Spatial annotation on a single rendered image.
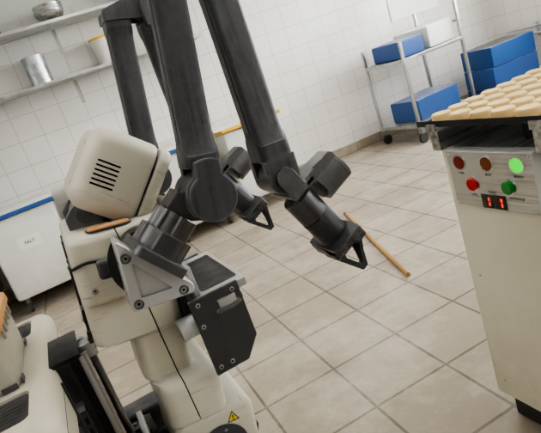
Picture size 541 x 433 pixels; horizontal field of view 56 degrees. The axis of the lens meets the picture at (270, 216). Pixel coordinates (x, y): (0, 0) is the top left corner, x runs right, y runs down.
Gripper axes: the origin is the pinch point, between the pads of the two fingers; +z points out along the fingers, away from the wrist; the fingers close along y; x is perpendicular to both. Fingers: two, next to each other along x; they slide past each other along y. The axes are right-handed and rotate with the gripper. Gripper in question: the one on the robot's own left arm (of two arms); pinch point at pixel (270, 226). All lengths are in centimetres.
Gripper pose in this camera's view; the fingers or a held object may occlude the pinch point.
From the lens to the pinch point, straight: 136.4
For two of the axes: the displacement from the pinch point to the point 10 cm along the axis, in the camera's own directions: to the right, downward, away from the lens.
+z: 6.7, 6.2, 4.1
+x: -6.1, 7.7, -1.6
